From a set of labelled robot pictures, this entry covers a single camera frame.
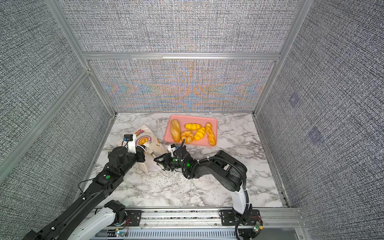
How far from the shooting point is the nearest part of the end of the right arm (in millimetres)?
700

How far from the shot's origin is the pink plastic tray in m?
1.03

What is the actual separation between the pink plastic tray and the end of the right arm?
8.0 inches
